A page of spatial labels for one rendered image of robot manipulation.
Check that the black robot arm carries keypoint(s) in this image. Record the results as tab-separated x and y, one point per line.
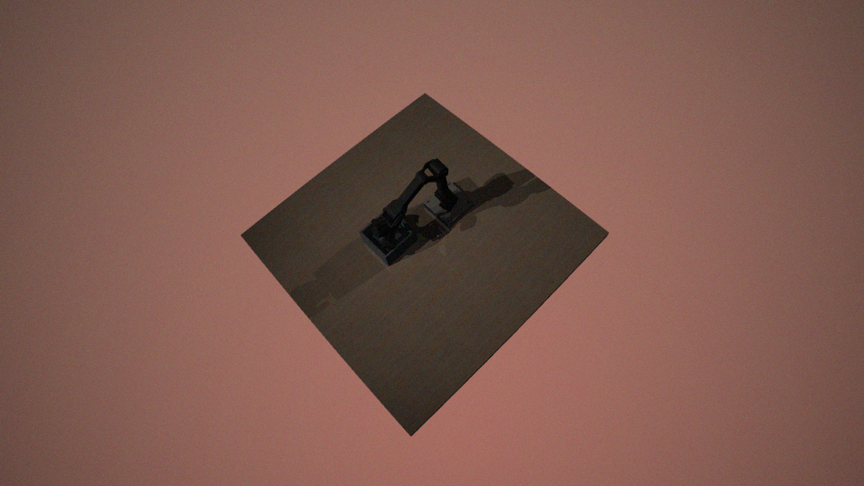
397	208

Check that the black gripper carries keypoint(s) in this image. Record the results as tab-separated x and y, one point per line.
387	241

